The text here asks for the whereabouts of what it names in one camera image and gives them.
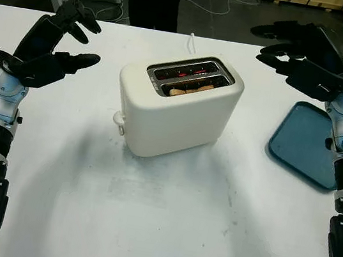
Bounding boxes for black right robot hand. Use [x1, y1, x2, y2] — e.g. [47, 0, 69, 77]
[244, 13, 343, 84]

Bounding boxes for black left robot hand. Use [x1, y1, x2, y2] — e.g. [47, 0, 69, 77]
[11, 0, 110, 79]

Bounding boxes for golden toast slice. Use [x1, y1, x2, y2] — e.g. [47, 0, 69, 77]
[168, 77, 216, 103]

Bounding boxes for person in beige jacket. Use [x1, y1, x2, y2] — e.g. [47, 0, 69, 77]
[125, 0, 182, 34]

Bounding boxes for white two-slot toaster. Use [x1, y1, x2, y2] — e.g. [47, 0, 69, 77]
[107, 43, 249, 172]

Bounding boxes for blue plastic tray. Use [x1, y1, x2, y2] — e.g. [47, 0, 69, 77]
[262, 97, 343, 193]

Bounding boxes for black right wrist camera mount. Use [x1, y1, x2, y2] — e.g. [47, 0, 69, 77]
[283, 57, 343, 104]

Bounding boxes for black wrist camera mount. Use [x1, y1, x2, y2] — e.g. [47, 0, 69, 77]
[283, 57, 343, 104]
[3, 45, 71, 94]

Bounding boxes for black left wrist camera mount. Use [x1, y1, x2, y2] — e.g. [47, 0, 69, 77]
[3, 45, 71, 94]

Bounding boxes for white toaster power cable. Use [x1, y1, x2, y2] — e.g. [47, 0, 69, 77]
[184, 32, 199, 56]

